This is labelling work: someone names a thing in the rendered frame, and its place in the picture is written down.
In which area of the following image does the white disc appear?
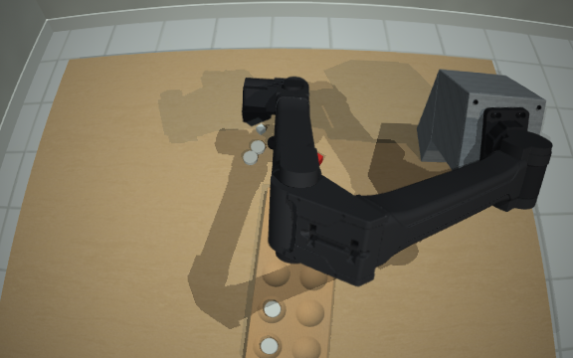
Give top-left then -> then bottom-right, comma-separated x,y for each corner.
244,151 -> 258,165
261,338 -> 279,354
251,140 -> 265,155
265,301 -> 281,317

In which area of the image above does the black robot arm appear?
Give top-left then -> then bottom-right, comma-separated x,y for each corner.
242,77 -> 553,286

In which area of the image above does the tan tray with round pockets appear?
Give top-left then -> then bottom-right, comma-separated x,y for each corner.
245,187 -> 334,358

